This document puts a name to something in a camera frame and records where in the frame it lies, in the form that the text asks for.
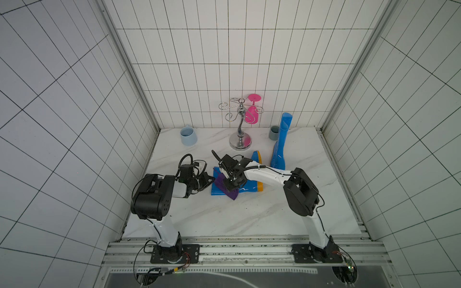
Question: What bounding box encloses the purple cloth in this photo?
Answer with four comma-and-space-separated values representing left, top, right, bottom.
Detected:
211, 167, 239, 200

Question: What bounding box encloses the blue rubber boot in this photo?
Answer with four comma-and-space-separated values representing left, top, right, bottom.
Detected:
270, 112, 292, 170
211, 151, 264, 196

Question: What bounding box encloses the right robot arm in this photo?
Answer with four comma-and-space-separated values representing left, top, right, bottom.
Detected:
212, 151, 339, 262

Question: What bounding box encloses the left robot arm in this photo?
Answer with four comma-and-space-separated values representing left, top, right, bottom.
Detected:
131, 163, 215, 257

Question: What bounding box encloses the chrome glass holder stand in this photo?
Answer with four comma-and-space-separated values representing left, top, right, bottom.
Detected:
218, 96, 264, 151

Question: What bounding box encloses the light blue mug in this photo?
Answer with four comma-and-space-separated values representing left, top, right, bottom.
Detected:
180, 126, 198, 146

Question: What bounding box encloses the grey-green mug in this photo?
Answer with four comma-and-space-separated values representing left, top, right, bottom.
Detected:
269, 126, 280, 142

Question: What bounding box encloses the pink wine glass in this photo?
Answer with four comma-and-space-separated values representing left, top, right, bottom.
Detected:
245, 94, 262, 125

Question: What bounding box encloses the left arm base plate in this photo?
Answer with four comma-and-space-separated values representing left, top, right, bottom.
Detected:
150, 244, 200, 265

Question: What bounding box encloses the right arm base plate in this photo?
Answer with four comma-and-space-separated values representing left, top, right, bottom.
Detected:
291, 242, 343, 264

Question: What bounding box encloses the aluminium mounting rail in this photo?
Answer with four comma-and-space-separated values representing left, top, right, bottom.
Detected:
102, 235, 391, 268

